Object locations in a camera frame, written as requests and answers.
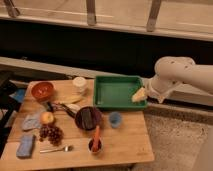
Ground cream gripper fingers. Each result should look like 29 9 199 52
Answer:
132 87 147 102

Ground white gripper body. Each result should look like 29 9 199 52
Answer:
145 76 164 103

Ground dark eraser block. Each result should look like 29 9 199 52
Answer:
82 112 93 130

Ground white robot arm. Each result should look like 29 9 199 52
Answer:
131 56 213 103

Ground green plastic tray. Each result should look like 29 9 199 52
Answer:
93 76 147 110

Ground small blue cup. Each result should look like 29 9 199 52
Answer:
109 112 122 128

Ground purple bowl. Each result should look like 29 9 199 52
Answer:
75 106 102 130

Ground orange carrot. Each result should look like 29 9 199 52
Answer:
92 125 100 152

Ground dark cup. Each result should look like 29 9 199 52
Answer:
88 139 102 155

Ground yellow banana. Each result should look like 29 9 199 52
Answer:
56 95 83 104

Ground bunch of red grapes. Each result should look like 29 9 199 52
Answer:
39 125 63 146

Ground red yellow apple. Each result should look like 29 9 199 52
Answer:
40 112 55 124

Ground orange bowl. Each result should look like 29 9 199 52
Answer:
31 82 54 102

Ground grey blue cloth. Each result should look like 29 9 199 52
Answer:
21 113 41 131

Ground blue object at table edge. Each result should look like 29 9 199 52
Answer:
11 88 26 103

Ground blue sponge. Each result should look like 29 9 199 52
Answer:
16 134 35 158

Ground black handled utensil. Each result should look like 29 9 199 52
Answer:
44 102 80 118

